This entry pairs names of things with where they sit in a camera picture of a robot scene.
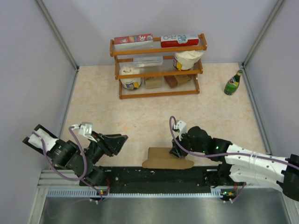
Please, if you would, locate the upper toilet paper roll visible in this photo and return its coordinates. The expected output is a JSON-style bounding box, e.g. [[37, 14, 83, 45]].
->
[[173, 50, 204, 71]]

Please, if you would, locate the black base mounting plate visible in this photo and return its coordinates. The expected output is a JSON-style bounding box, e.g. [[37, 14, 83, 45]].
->
[[79, 166, 247, 194]]

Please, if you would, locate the brown cardboard box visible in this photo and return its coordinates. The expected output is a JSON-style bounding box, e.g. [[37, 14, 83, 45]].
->
[[142, 147, 194, 170]]

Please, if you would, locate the grey slotted cable duct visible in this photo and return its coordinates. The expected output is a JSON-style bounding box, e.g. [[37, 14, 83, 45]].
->
[[47, 186, 236, 198]]

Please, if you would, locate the red white wrap box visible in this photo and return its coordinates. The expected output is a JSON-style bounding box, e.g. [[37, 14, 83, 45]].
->
[[160, 35, 199, 48]]

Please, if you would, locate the aluminium frame rail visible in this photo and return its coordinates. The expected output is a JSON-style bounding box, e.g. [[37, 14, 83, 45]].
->
[[37, 169, 292, 189]]

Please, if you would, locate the red white foil box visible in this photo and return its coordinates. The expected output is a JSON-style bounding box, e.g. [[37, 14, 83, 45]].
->
[[114, 34, 154, 51]]

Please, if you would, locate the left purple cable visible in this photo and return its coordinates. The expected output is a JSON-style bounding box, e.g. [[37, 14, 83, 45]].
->
[[32, 126, 110, 204]]

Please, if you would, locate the orange wooden shelf rack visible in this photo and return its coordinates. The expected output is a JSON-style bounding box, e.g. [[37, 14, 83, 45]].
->
[[110, 33, 207, 99]]

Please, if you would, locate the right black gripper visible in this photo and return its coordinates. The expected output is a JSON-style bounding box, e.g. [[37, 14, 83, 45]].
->
[[169, 130, 206, 159]]

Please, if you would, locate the lower toilet paper roll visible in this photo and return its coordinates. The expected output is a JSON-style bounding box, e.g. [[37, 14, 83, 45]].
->
[[120, 65, 142, 90]]

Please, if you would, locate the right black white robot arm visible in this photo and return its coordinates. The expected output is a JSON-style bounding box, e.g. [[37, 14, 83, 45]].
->
[[170, 122, 299, 201]]

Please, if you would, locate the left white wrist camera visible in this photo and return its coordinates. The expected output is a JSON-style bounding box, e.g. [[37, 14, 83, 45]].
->
[[69, 122, 93, 139]]

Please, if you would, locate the toilet paper roll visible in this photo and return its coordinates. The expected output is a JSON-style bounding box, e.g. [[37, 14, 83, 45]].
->
[[120, 65, 142, 90], [173, 50, 204, 71]]

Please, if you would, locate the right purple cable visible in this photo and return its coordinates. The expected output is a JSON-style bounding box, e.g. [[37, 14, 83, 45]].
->
[[169, 116, 299, 203]]

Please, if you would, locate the purple cable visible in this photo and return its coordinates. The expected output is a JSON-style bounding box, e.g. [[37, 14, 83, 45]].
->
[[169, 116, 299, 203], [32, 126, 110, 204]]

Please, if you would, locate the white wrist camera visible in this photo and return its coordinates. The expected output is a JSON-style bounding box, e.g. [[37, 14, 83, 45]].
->
[[172, 121, 187, 140], [69, 122, 93, 139]]

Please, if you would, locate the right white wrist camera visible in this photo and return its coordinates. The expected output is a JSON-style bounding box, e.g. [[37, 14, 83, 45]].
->
[[172, 121, 187, 140]]

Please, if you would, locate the clear plastic container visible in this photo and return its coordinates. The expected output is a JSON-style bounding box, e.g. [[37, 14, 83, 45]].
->
[[133, 56, 164, 68]]

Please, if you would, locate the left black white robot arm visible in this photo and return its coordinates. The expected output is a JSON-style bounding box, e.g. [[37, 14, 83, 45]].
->
[[22, 122, 128, 187]]

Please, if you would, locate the red-brown scouring pad pack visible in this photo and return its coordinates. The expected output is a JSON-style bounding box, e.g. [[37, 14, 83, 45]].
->
[[164, 75, 192, 88]]

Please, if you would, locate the green glass bottle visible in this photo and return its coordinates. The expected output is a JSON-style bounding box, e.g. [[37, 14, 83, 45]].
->
[[224, 70, 243, 96]]

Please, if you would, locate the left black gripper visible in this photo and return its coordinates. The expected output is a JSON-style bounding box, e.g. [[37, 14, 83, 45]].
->
[[83, 131, 128, 165]]

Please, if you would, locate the beige sponge pack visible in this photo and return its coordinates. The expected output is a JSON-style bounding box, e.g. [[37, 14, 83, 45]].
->
[[144, 77, 162, 89]]

